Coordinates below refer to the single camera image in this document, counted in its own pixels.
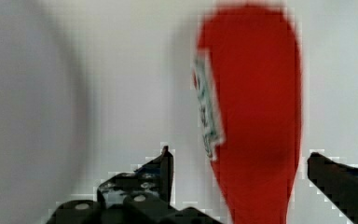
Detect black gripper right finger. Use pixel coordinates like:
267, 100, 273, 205
307, 152, 358, 224

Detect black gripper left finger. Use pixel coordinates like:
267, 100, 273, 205
97, 146, 174, 208

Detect red ketchup bottle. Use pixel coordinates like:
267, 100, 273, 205
193, 4, 302, 224

